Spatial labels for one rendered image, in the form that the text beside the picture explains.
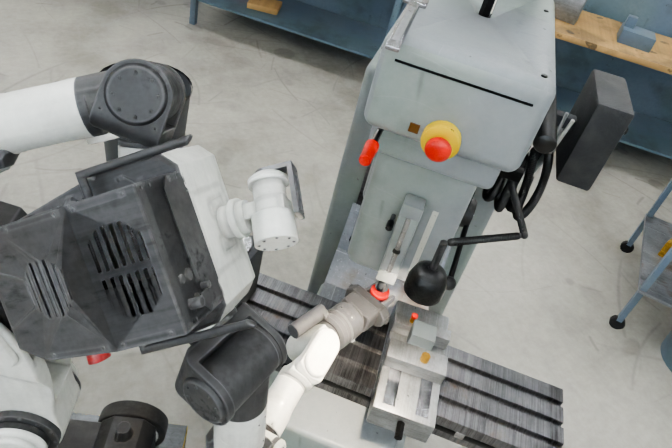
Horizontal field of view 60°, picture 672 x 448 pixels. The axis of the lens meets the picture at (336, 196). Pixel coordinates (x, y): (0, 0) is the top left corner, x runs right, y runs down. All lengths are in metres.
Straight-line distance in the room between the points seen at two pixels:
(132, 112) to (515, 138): 0.55
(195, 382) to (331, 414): 0.72
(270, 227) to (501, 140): 0.37
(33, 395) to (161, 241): 0.59
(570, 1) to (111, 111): 4.29
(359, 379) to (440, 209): 0.57
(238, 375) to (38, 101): 0.48
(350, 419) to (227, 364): 0.71
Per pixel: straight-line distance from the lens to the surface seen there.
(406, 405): 1.46
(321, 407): 1.58
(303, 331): 1.30
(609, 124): 1.38
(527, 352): 3.21
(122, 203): 0.75
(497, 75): 0.87
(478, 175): 1.06
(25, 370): 1.16
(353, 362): 1.58
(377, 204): 1.17
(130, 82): 0.84
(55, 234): 0.82
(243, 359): 0.92
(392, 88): 0.90
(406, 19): 0.92
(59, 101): 0.92
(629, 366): 3.50
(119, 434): 1.79
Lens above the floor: 2.21
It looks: 38 degrees down
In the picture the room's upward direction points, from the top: 15 degrees clockwise
